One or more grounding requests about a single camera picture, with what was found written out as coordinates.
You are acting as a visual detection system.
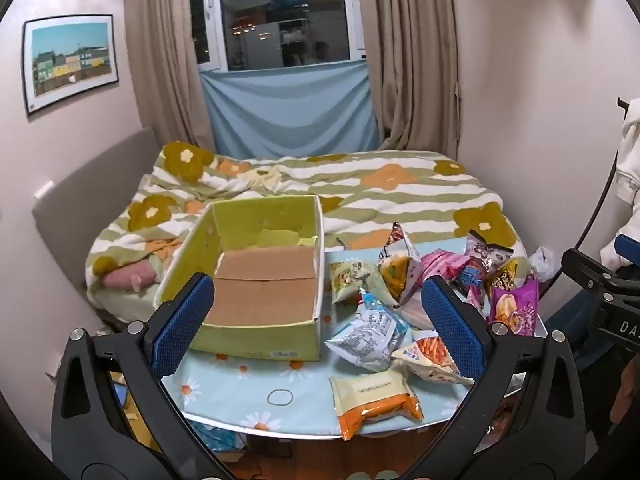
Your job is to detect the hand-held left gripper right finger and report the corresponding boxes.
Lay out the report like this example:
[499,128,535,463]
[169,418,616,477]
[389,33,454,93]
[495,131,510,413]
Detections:
[400,275,586,480]

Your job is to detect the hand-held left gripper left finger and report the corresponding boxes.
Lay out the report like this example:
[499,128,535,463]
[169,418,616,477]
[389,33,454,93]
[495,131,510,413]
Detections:
[50,272,236,480]

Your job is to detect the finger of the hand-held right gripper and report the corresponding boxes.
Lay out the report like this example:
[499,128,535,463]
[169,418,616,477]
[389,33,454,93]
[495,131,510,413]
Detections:
[614,234,640,263]
[561,247,623,291]

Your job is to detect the yellow black snack packet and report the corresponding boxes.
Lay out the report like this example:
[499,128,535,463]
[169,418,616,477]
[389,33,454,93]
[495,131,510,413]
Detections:
[484,259,522,292]

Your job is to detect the dark cartoon snack packet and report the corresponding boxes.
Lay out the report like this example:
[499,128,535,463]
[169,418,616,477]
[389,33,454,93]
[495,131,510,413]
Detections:
[464,231,515,277]

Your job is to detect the green cardboard box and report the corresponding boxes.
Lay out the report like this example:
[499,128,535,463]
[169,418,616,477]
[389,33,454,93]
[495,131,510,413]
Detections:
[154,195,326,362]

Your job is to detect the white packet of orange sticks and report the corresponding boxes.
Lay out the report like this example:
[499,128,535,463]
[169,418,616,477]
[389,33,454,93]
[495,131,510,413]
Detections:
[391,329,476,387]

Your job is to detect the pale pink snack packet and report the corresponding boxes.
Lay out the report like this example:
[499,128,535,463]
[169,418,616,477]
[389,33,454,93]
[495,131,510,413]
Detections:
[399,294,437,332]

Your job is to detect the white plastic bag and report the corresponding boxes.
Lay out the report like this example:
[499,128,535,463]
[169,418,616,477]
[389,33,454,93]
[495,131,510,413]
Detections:
[528,245,557,279]

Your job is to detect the black hoop stand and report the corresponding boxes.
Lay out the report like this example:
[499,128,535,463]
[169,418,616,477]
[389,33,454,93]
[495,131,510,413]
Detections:
[547,97,633,282]

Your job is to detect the person's blue trouser leg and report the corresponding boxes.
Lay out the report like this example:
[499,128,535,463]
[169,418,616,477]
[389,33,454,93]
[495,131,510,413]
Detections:
[544,286,602,363]

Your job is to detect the blue red snack packet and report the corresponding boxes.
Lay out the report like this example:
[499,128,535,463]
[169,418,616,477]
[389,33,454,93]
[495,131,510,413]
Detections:
[451,255,490,308]

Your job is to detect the pink striped snack packet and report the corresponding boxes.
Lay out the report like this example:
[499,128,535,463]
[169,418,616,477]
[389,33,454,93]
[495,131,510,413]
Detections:
[420,249,471,287]

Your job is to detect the purple snack packet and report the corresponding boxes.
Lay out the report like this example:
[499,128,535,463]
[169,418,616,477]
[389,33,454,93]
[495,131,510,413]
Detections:
[486,279,542,337]

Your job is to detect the tall yellow white snack packet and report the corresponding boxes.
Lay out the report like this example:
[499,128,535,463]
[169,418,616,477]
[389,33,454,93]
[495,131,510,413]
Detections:
[376,221,427,307]

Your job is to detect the blue white snack packet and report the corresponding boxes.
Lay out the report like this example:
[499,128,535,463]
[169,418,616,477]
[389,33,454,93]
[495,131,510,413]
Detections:
[324,290,413,373]

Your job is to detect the white garment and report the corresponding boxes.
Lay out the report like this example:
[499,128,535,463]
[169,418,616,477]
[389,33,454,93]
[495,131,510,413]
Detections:
[597,109,640,282]

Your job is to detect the daisy print tablecloth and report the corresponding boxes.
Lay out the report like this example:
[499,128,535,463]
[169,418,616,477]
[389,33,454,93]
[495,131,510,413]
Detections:
[160,240,545,442]

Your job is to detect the beige orange snack packet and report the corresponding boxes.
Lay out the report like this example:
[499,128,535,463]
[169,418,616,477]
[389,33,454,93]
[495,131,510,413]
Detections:
[329,366,425,442]

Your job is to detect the pale green snack packet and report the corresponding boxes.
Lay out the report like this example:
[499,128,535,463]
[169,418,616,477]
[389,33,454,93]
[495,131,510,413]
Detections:
[330,259,382,307]

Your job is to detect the striped floral blanket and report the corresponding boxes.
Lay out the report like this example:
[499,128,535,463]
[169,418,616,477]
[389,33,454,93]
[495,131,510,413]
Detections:
[84,140,530,322]

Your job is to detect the grey padded headboard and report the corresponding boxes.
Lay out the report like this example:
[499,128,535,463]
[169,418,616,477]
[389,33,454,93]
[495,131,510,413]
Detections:
[31,126,162,312]

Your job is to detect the light blue cloth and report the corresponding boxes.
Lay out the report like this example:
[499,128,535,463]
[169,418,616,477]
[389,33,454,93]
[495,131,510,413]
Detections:
[199,59,384,162]

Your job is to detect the beige curtain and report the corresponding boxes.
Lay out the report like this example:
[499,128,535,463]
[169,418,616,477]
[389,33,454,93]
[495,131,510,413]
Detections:
[124,0,217,155]
[356,0,462,155]

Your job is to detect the framed houses picture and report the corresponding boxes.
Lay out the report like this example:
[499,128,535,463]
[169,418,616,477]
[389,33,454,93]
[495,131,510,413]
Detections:
[22,14,120,117]

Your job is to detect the window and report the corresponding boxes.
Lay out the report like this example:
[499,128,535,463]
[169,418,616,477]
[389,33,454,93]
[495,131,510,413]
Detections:
[188,0,369,73]

